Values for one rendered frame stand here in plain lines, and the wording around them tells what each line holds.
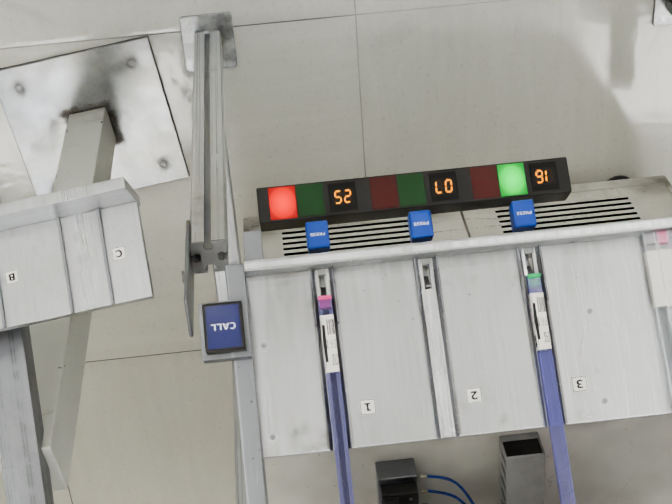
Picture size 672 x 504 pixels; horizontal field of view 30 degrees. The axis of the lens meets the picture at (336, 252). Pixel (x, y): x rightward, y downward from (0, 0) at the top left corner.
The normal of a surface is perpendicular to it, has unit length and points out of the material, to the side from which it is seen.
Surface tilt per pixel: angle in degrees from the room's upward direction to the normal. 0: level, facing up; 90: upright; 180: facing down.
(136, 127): 0
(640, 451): 0
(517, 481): 0
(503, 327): 46
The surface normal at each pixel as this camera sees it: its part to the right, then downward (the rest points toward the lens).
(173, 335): 0.09, 0.52
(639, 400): 0.01, -0.25
